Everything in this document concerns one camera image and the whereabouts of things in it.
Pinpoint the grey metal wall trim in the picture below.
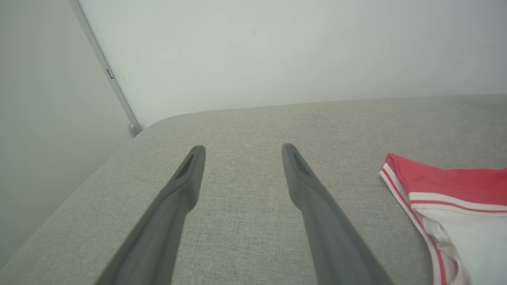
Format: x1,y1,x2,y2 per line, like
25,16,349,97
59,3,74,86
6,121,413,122
69,0,143,137

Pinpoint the red basketball jersey white lining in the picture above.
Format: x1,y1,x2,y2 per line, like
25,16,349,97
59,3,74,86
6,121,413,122
379,153,507,285

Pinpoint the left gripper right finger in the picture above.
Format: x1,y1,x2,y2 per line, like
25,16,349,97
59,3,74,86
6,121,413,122
282,143,393,285

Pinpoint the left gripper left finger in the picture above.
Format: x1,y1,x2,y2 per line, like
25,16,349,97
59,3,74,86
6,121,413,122
95,145,206,285

